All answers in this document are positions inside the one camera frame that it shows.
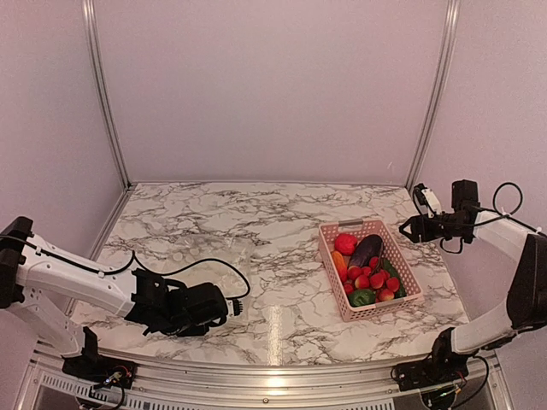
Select aluminium frame post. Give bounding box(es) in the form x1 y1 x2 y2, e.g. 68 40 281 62
405 0 462 191
81 0 132 191

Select pink plastic basket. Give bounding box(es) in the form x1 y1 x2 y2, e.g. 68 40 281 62
319 220 423 322

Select front aluminium rail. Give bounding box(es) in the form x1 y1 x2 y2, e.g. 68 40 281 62
25 337 514 410

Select right aluminium frame post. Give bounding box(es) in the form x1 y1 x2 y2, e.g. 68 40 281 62
405 0 462 191

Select left aluminium frame post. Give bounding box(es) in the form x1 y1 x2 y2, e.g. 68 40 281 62
81 0 132 191

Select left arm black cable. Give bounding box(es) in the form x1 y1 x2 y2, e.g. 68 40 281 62
0 234 251 300

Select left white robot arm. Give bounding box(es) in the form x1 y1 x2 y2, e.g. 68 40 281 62
1 217 234 380

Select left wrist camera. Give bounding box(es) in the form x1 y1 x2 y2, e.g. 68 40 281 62
226 299 244 318

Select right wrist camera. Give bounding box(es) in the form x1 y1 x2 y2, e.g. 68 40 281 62
412 184 442 218

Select clear zip top bag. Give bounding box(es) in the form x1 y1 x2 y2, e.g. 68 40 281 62
156 234 254 327

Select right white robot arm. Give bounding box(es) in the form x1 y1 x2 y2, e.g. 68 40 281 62
393 179 546 388

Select red crinkled fruit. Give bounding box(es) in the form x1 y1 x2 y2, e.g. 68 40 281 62
334 232 358 256

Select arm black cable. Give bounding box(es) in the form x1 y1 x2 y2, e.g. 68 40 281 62
439 182 547 253
0 234 251 300

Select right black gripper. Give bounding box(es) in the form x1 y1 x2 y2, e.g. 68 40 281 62
399 213 466 243

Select bunch of red strawberries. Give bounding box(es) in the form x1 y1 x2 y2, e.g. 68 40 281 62
340 257 400 304

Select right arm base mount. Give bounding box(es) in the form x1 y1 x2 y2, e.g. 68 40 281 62
391 328 471 391

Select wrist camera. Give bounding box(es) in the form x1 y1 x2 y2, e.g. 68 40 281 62
226 299 244 318
412 184 442 218

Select dark green cucumber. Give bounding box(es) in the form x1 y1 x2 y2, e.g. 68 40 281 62
382 258 407 298

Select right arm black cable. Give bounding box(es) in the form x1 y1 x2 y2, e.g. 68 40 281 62
439 182 547 253

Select purple eggplant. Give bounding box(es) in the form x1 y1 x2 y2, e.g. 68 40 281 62
348 234 384 267

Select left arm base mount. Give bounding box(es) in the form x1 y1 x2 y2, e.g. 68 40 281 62
62 326 137 390

